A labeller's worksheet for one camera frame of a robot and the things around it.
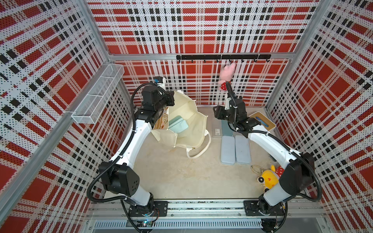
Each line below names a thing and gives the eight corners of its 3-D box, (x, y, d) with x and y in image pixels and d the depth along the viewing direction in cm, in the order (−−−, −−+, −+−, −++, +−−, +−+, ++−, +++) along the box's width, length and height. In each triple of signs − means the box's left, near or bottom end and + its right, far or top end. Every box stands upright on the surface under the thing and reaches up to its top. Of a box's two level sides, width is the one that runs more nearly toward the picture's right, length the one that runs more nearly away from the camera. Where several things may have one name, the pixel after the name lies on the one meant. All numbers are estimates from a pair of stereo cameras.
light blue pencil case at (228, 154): (219, 163, 91) (220, 162, 89) (221, 136, 105) (222, 134, 103) (234, 166, 90) (235, 164, 88) (234, 138, 104) (235, 136, 102)
